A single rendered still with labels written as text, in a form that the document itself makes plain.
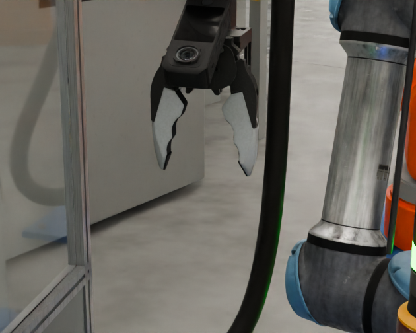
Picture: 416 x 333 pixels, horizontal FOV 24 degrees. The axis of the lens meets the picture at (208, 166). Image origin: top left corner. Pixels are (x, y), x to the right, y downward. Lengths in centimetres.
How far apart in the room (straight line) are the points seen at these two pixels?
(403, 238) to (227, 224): 95
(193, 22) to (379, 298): 54
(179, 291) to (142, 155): 108
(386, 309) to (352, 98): 29
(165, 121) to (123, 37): 384
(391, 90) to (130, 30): 359
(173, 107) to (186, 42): 10
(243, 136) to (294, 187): 461
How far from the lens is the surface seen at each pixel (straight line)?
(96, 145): 480
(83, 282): 200
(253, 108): 99
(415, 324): 47
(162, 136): 102
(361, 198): 136
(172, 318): 402
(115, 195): 498
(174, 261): 456
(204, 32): 94
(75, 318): 200
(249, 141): 100
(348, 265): 135
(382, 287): 133
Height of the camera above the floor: 179
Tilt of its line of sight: 17 degrees down
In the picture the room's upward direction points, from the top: straight up
